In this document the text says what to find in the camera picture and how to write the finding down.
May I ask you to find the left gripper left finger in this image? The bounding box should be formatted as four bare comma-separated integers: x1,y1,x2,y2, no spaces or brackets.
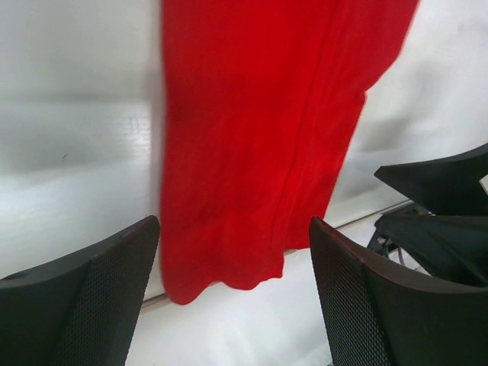
1,216,160,365

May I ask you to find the red t-shirt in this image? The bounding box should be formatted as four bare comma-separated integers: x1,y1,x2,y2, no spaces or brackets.
160,1,418,305

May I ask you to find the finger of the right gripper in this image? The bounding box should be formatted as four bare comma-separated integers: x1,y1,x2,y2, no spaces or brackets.
374,144,487,216
375,213,487,287

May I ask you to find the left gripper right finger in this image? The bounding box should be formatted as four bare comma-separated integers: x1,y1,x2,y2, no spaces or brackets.
309,217,487,365

